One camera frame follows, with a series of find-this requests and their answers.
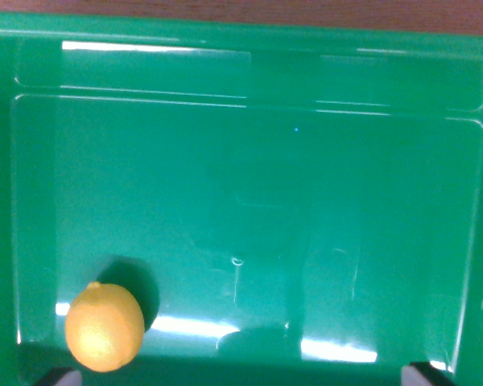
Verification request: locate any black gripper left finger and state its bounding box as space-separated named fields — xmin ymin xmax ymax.
xmin=32 ymin=367 xmax=83 ymax=386

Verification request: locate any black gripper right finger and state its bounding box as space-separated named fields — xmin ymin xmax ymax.
xmin=400 ymin=361 xmax=456 ymax=386

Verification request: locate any yellow lemon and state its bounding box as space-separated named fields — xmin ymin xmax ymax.
xmin=64 ymin=281 xmax=146 ymax=373

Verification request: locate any green plastic bin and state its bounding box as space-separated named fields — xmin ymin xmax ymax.
xmin=0 ymin=10 xmax=483 ymax=386

